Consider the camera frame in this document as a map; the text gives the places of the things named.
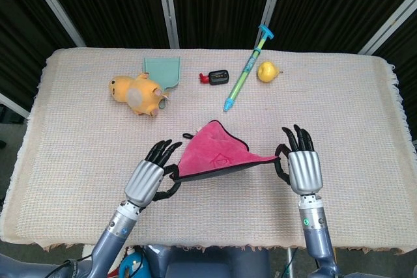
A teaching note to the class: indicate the yellow plush animal toy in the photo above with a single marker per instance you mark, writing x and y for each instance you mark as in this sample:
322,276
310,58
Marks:
140,92

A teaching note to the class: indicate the beige woven tablecloth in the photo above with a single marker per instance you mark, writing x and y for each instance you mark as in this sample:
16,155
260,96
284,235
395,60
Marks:
81,177

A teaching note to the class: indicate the black pleated curtain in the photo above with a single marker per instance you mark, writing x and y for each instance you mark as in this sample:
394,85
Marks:
114,4

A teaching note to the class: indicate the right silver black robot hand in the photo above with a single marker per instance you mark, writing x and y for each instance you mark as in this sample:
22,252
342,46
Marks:
304,170

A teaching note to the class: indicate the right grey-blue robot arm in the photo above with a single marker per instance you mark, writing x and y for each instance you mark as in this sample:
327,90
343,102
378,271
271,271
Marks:
316,235

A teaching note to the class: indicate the teal green dustpan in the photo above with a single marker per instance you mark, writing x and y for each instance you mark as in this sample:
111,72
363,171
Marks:
164,71

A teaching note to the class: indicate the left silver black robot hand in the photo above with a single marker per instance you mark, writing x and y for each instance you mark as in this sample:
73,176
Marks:
145,180

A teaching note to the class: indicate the yellow pear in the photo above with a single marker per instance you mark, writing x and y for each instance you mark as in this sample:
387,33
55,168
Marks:
266,72

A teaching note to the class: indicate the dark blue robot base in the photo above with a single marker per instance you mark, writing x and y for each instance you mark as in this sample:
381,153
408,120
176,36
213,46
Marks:
211,265

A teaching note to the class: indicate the green blue toy water squirter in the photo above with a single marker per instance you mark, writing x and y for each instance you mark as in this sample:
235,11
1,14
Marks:
242,76

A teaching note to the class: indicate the pink towel with black trim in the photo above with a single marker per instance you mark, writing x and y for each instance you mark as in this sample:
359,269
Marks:
215,151

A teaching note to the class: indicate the silver table leg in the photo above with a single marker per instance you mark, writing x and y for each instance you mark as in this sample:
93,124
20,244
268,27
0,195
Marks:
290,265

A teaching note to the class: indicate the black and red clip device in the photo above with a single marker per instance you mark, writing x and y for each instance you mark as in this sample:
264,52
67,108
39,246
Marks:
218,77

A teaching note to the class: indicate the blue plastic container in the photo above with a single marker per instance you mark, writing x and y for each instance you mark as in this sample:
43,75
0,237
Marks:
132,265

